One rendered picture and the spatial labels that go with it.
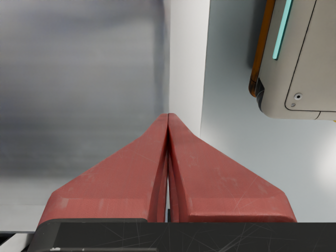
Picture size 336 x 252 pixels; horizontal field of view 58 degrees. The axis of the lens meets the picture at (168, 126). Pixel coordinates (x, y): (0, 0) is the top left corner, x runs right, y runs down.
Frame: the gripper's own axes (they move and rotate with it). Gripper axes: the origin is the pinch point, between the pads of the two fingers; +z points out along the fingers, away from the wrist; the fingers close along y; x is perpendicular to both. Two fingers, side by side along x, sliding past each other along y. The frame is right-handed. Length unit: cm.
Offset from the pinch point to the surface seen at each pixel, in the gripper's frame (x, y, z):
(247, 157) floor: 91, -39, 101
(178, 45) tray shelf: 0.9, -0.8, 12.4
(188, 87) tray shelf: 4.4, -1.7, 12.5
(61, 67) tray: 2.5, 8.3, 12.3
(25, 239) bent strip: 23.9, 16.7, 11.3
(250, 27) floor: 28, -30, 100
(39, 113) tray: 6.9, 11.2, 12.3
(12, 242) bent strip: 22.9, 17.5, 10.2
